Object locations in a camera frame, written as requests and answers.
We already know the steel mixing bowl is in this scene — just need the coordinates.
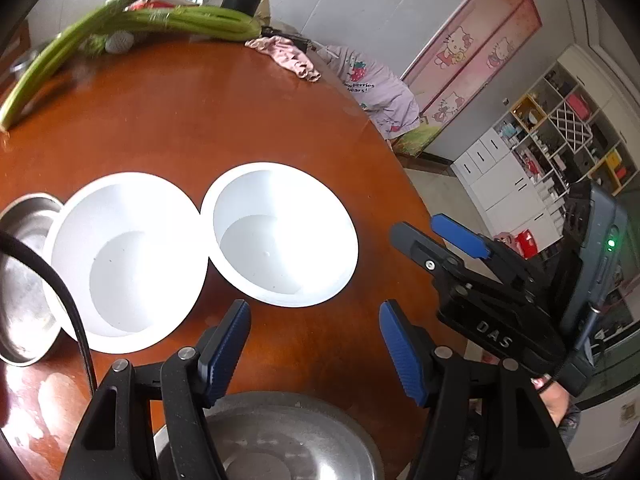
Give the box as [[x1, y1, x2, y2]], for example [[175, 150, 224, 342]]
[[153, 391, 385, 480]]

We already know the red noodle bowl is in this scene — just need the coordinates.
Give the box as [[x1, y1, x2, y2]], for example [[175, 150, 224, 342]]
[[43, 172, 208, 354], [201, 162, 359, 308]]

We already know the steel pan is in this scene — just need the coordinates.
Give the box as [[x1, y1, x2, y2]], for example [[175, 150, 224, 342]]
[[1, 193, 62, 367]]

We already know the person's hand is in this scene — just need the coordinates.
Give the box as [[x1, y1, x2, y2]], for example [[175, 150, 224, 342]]
[[532, 377, 570, 427]]

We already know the pink child stool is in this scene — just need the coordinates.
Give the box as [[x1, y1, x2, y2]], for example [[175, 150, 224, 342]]
[[495, 230, 538, 259]]

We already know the white shelf cabinet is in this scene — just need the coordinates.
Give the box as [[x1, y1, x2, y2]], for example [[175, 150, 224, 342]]
[[452, 46, 639, 249]]

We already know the lilac child's garment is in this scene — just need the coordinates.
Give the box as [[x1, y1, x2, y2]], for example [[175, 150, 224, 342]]
[[317, 46, 420, 141]]

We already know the hello kitty pink curtain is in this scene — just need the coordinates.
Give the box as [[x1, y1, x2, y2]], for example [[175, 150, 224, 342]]
[[404, 0, 541, 130]]

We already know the pink cloth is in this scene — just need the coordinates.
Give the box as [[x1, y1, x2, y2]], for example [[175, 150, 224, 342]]
[[245, 36, 321, 82]]

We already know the white foam-net fruit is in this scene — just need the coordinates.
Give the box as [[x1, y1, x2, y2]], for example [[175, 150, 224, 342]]
[[104, 30, 136, 54]]

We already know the celery bunch rear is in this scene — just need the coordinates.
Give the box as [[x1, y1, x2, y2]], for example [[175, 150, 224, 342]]
[[99, 6, 262, 42]]

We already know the celery bunch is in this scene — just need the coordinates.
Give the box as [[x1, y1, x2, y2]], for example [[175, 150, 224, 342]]
[[1, 0, 137, 132], [99, 6, 262, 42]]

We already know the celery bunch front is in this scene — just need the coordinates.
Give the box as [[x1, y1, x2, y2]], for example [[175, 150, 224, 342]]
[[1, 0, 137, 132]]

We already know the black cable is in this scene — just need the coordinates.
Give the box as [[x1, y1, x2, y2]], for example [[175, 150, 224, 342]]
[[0, 228, 99, 394]]

